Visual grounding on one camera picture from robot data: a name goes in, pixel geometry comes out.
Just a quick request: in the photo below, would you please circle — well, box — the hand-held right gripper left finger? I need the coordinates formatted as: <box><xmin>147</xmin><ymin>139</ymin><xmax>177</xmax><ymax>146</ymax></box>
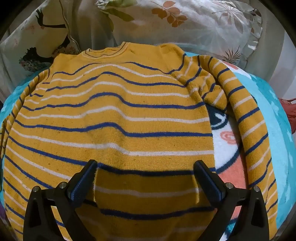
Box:
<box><xmin>23</xmin><ymin>159</ymin><xmax>97</xmax><ymax>241</ymax></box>

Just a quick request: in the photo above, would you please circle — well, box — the beige curtain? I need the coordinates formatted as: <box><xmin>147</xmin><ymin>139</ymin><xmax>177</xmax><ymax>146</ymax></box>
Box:
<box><xmin>59</xmin><ymin>0</ymin><xmax>121</xmax><ymax>52</ymax></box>

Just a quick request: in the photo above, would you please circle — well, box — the red cloth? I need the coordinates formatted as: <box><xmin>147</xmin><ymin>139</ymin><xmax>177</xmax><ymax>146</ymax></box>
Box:
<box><xmin>278</xmin><ymin>97</ymin><xmax>296</xmax><ymax>135</ymax></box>

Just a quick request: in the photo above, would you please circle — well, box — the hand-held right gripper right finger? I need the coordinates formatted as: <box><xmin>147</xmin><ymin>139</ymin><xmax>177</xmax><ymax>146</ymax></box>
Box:
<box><xmin>194</xmin><ymin>160</ymin><xmax>270</xmax><ymax>241</ymax></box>

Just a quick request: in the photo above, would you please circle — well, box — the yellow striped sweater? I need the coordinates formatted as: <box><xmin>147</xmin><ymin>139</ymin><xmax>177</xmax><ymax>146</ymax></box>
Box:
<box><xmin>0</xmin><ymin>42</ymin><xmax>279</xmax><ymax>241</ymax></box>

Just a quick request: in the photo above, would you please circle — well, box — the teal cartoon blanket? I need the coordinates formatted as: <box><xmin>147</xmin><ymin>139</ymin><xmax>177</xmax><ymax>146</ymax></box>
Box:
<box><xmin>0</xmin><ymin>50</ymin><xmax>293</xmax><ymax>241</ymax></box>

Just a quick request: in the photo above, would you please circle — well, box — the white leaf print pillow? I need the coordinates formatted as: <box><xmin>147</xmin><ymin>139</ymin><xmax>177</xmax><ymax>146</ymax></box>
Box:
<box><xmin>96</xmin><ymin>0</ymin><xmax>264</xmax><ymax>67</ymax></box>

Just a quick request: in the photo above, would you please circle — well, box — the white bird print pillow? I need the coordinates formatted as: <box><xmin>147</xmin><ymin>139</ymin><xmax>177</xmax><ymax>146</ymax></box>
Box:
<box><xmin>0</xmin><ymin>0</ymin><xmax>81</xmax><ymax>77</ymax></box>

